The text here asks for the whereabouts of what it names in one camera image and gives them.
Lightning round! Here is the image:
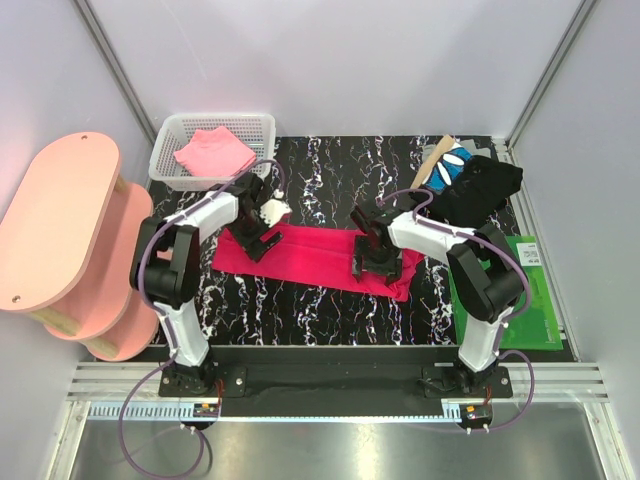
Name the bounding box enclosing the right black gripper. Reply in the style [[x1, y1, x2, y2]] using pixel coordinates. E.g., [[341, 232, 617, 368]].
[[351, 235, 403, 286]]

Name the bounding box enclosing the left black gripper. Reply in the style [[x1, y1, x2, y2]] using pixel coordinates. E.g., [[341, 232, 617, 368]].
[[225, 204, 282, 262]]

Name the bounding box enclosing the crimson red t-shirt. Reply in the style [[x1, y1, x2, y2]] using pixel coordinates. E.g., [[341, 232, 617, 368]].
[[211, 223, 424, 302]]

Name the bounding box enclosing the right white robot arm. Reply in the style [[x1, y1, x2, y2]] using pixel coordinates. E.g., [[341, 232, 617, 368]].
[[351, 202, 531, 397]]

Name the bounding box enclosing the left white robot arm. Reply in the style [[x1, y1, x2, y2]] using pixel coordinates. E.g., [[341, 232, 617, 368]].
[[129, 171, 290, 396]]

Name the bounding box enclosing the light pink folded t-shirt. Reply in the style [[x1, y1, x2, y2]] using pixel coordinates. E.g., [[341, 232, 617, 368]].
[[174, 126, 257, 177]]

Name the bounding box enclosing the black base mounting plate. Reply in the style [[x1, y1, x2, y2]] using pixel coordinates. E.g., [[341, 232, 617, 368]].
[[159, 346, 513, 421]]

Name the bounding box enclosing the white plastic mesh basket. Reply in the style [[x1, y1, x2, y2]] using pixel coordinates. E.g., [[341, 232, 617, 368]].
[[148, 113, 276, 191]]

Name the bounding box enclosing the black folded t-shirt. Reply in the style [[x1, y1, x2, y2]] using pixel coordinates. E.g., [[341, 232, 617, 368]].
[[418, 155, 523, 228]]

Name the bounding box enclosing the blue white graphic t-shirt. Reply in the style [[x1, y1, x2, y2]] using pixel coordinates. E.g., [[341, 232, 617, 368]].
[[424, 146, 472, 193]]

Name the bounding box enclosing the grey folded t-shirt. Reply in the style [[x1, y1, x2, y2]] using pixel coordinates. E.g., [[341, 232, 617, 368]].
[[422, 139, 493, 161]]

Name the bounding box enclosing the tan folded t-shirt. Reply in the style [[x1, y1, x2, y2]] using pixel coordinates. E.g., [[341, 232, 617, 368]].
[[411, 135, 465, 191]]

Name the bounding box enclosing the green cutting mat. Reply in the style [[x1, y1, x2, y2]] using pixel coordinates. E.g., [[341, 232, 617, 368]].
[[448, 235, 566, 353]]

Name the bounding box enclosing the pink three-tier wooden shelf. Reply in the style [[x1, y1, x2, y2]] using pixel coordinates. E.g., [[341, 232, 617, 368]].
[[1, 132, 158, 362]]

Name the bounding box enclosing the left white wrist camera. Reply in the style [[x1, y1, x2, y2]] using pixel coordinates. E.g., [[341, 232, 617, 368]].
[[259, 189, 292, 228]]

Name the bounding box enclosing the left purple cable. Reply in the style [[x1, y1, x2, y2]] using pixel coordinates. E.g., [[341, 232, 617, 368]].
[[117, 158, 287, 475]]

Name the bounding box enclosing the purple cable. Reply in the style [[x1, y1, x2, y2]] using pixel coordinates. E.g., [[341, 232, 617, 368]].
[[374, 188, 539, 434], [117, 158, 287, 475]]

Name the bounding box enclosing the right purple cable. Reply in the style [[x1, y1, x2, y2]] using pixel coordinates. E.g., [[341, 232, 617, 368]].
[[374, 188, 539, 434]]

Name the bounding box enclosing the aluminium rail frame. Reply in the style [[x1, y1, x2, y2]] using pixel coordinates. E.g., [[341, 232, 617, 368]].
[[47, 363, 639, 479]]

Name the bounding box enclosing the white slotted cable duct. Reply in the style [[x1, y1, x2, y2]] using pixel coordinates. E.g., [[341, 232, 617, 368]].
[[88, 402, 220, 422]]

